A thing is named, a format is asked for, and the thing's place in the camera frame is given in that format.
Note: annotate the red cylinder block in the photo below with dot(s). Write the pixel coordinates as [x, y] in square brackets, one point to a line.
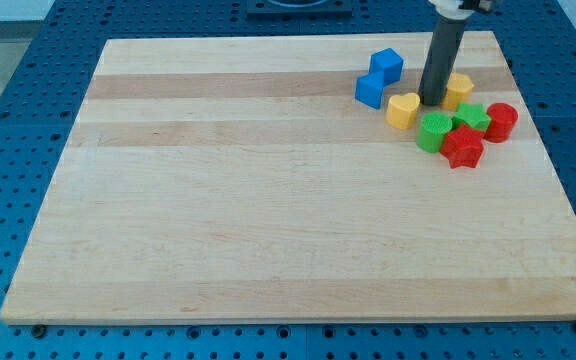
[503, 119]

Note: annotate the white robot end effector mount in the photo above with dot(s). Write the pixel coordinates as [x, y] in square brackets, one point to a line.
[461, 9]

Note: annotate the red star block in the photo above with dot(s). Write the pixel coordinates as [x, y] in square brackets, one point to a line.
[463, 147]

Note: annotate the blue cube block lower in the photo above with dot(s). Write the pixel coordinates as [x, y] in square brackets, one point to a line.
[369, 89]

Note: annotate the yellow heart block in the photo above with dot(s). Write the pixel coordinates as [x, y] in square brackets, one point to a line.
[402, 110]

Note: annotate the green star block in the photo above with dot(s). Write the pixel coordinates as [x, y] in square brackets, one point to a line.
[473, 115]

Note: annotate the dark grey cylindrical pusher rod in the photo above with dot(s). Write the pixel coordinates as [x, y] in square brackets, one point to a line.
[445, 42]

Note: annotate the green cylinder block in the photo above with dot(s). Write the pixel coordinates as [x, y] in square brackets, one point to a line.
[433, 128]

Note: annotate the blue cube block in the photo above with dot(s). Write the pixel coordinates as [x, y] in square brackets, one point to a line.
[389, 63]
[369, 89]

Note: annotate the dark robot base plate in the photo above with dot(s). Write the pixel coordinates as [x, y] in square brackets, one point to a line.
[299, 8]

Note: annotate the blue cube block upper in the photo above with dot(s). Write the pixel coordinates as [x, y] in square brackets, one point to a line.
[389, 63]

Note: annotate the wooden board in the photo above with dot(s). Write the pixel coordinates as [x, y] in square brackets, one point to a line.
[238, 180]

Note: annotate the yellow hexagon block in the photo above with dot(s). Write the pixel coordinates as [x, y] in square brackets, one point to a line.
[459, 89]

